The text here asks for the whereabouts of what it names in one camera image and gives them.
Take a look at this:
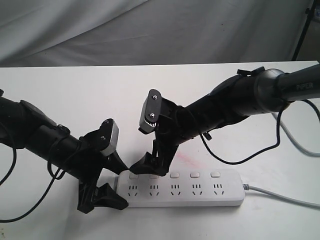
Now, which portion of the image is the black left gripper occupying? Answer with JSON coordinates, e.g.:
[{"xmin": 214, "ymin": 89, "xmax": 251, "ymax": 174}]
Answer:
[{"xmin": 66, "ymin": 121, "xmax": 129, "ymax": 214}]

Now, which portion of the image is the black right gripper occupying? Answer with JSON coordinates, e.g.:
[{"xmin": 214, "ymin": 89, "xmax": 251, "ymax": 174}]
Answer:
[{"xmin": 129, "ymin": 97, "xmax": 190, "ymax": 176}]

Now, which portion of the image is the white five-socket power strip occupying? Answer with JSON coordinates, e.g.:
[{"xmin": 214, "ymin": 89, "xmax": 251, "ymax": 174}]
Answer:
[{"xmin": 116, "ymin": 168, "xmax": 245, "ymax": 208}]

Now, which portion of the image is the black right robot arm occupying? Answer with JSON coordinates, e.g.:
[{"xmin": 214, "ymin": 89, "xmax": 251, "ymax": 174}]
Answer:
[{"xmin": 130, "ymin": 65, "xmax": 320, "ymax": 177}]

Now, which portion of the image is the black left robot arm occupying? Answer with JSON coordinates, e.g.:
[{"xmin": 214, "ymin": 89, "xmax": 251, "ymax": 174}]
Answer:
[{"xmin": 0, "ymin": 97, "xmax": 129, "ymax": 214}]

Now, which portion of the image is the grey backdrop cloth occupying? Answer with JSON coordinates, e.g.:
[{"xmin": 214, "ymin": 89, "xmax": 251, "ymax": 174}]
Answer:
[{"xmin": 0, "ymin": 0, "xmax": 312, "ymax": 67}]

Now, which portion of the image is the black stand in background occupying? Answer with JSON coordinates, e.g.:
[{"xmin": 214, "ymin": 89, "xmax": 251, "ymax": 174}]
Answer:
[{"xmin": 291, "ymin": 0, "xmax": 318, "ymax": 62}]

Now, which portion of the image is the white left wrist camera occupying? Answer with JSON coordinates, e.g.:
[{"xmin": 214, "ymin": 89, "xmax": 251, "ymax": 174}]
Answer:
[{"xmin": 100, "ymin": 118, "xmax": 119, "ymax": 157}]

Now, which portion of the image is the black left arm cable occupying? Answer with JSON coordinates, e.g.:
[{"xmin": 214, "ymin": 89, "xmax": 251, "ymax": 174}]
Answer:
[{"xmin": 0, "ymin": 124, "xmax": 83, "ymax": 223}]

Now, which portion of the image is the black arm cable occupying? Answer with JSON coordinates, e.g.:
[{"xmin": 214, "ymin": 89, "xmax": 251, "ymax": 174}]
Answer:
[
  {"xmin": 199, "ymin": 98, "xmax": 320, "ymax": 166},
  {"xmin": 0, "ymin": 124, "xmax": 83, "ymax": 223}
]

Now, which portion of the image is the black grey right wrist camera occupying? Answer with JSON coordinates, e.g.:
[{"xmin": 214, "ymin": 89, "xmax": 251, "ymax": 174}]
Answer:
[{"xmin": 138, "ymin": 89, "xmax": 162, "ymax": 135}]

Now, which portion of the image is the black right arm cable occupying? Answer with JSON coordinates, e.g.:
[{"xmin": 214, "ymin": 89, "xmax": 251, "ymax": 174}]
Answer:
[{"xmin": 199, "ymin": 98, "xmax": 320, "ymax": 166}]

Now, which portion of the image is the grey power cord with plug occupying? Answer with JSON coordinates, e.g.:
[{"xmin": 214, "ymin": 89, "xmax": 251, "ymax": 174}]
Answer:
[{"xmin": 241, "ymin": 109, "xmax": 320, "ymax": 209}]

